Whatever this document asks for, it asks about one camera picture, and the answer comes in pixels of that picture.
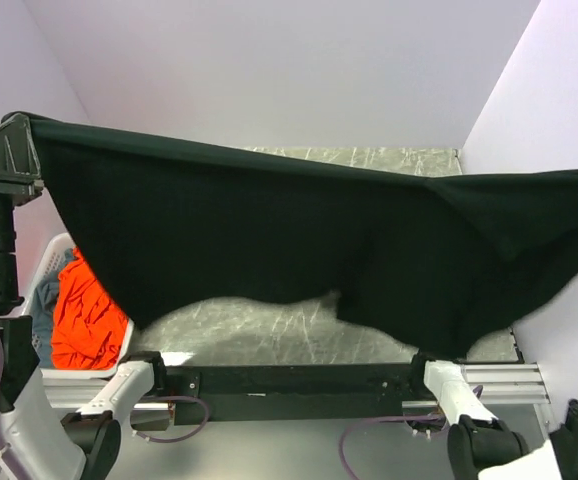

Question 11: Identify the black t shirt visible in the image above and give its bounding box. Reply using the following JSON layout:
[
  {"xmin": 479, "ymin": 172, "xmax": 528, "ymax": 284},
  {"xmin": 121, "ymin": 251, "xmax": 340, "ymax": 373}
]
[{"xmin": 30, "ymin": 117, "xmax": 578, "ymax": 358}]

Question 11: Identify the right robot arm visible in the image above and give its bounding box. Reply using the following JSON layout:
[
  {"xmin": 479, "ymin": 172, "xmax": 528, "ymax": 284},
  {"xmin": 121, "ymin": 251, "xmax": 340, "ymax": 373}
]
[{"xmin": 407, "ymin": 354, "xmax": 578, "ymax": 479}]

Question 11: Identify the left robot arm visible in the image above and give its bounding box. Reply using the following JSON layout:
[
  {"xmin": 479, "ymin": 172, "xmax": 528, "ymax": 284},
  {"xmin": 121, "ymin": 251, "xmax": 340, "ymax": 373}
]
[{"xmin": 0, "ymin": 113, "xmax": 169, "ymax": 479}]

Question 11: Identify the grey blue t shirt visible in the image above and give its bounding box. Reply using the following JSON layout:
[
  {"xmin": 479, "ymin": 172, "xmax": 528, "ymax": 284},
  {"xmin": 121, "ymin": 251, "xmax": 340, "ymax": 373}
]
[{"xmin": 30, "ymin": 248, "xmax": 75, "ymax": 369}]

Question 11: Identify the white plastic laundry basket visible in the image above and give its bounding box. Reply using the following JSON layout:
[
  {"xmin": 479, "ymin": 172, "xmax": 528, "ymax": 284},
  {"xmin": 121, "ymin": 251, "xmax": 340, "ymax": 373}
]
[{"xmin": 22, "ymin": 233, "xmax": 134, "ymax": 380}]

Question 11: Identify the orange t shirt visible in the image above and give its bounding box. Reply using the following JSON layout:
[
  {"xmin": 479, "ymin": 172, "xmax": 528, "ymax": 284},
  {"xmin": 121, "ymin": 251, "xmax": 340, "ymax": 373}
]
[{"xmin": 51, "ymin": 247, "xmax": 129, "ymax": 371}]

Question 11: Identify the black base beam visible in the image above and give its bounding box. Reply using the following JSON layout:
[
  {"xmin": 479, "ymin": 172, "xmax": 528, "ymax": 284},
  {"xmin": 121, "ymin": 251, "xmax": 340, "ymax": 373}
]
[{"xmin": 167, "ymin": 363, "xmax": 423, "ymax": 422}]

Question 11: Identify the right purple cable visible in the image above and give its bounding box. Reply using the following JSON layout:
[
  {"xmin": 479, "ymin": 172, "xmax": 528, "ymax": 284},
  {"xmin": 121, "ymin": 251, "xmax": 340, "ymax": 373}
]
[{"xmin": 337, "ymin": 384, "xmax": 485, "ymax": 480}]

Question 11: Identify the aluminium frame rail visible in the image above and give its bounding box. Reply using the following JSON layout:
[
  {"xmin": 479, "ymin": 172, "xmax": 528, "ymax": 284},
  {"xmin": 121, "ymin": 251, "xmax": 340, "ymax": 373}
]
[{"xmin": 41, "ymin": 364, "xmax": 548, "ymax": 410}]

